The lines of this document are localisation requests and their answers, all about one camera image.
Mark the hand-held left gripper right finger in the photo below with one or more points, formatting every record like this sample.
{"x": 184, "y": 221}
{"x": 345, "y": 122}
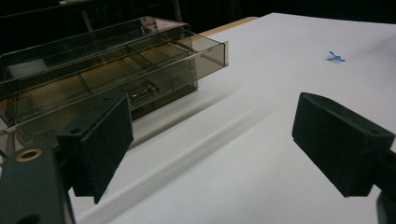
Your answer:
{"x": 337, "y": 141}

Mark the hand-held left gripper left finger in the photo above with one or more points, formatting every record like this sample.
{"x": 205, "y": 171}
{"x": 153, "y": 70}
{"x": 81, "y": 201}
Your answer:
{"x": 102, "y": 146}

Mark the smoky clear plastic drawer organizer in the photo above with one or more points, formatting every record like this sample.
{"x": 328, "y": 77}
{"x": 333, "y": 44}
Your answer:
{"x": 93, "y": 65}

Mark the small blue plastic piece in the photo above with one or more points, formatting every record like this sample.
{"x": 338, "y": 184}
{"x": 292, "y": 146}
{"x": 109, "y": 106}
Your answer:
{"x": 335, "y": 57}

